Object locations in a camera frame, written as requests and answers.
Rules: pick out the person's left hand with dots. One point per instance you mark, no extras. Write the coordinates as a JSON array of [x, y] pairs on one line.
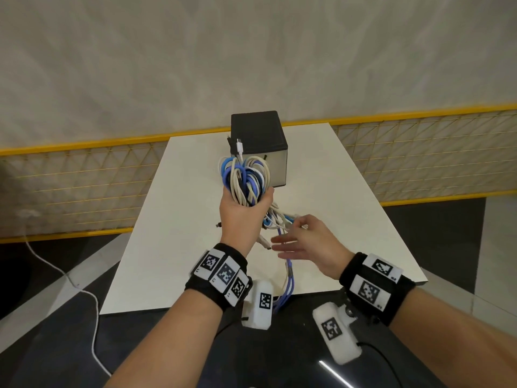
[[240, 226]]

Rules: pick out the person's right hand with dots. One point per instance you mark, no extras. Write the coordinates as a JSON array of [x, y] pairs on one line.
[[323, 250]]

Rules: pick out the black-topped grey drawer box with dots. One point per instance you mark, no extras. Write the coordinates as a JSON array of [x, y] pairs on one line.
[[258, 129]]

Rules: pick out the person's right forearm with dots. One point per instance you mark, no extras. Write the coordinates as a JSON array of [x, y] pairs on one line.
[[456, 343]]

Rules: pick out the person's left forearm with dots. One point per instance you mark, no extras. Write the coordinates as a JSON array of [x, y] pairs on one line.
[[169, 347]]

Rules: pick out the black wristband with markers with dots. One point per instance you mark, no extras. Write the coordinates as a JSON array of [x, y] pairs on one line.
[[404, 290], [202, 292]]

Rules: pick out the yellow mesh fence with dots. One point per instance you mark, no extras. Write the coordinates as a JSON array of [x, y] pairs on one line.
[[101, 185]]

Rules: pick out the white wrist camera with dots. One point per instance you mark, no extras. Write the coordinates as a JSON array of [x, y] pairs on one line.
[[345, 353], [256, 321]]

